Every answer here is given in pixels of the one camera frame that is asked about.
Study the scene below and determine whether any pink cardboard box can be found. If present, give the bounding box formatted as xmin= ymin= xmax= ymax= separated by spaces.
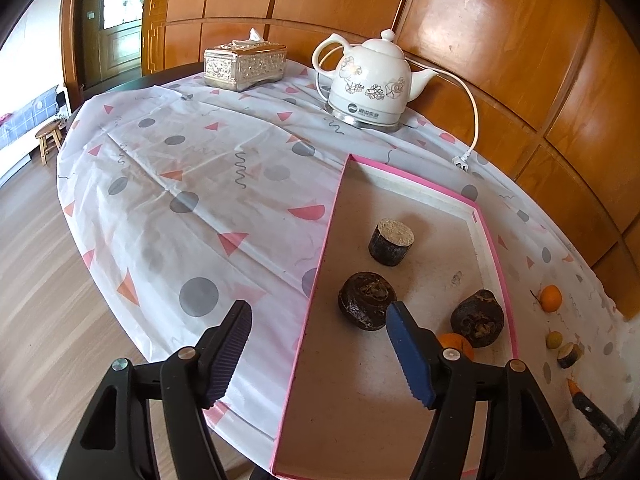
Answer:
xmin=270 ymin=154 xmax=521 ymax=480

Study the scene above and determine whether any silver kettle base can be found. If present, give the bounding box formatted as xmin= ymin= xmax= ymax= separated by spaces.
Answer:
xmin=325 ymin=100 xmax=407 ymax=134

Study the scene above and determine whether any wooden door with glass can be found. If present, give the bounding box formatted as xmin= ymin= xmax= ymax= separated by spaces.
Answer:
xmin=80 ymin=0 xmax=151 ymax=86

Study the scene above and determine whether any white power cord with plug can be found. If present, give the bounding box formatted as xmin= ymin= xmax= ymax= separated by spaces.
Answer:
xmin=316 ymin=67 xmax=481 ymax=171

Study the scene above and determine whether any blue plaid sofa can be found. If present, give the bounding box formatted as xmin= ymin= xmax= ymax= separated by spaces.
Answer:
xmin=0 ymin=85 xmax=68 ymax=181

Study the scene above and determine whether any silver ornate tissue box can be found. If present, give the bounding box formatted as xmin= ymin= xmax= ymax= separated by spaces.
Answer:
xmin=203 ymin=27 xmax=288 ymax=92

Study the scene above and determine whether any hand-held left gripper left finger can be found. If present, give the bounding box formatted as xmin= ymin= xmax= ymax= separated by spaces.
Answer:
xmin=57 ymin=300 xmax=253 ymax=480

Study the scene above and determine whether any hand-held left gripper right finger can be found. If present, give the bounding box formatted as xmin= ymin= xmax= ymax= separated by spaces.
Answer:
xmin=386 ymin=301 xmax=581 ymax=480

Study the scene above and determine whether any orange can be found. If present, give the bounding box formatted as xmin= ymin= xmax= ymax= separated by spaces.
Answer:
xmin=436 ymin=332 xmax=474 ymax=361
xmin=539 ymin=284 xmax=563 ymax=314

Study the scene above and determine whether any white patterned tablecloth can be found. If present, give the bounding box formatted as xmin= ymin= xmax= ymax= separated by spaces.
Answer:
xmin=56 ymin=55 xmax=626 ymax=480

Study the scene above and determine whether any small wooden stool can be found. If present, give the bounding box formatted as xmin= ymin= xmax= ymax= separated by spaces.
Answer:
xmin=35 ymin=121 xmax=63 ymax=166

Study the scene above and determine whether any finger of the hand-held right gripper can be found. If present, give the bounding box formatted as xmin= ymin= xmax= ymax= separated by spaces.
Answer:
xmin=572 ymin=392 xmax=627 ymax=454

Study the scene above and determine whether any small dark sugarcane piece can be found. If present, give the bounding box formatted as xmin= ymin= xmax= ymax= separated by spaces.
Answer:
xmin=557 ymin=342 xmax=583 ymax=370

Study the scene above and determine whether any dark wrinkled passion fruit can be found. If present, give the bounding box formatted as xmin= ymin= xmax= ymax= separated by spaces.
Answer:
xmin=450 ymin=289 xmax=505 ymax=348
xmin=338 ymin=272 xmax=397 ymax=331

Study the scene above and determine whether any large dark sugarcane piece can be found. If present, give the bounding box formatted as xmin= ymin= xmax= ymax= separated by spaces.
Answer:
xmin=368 ymin=218 xmax=416 ymax=267

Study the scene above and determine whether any white floral electric kettle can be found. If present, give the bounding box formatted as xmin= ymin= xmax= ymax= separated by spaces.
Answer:
xmin=312 ymin=29 xmax=441 ymax=126

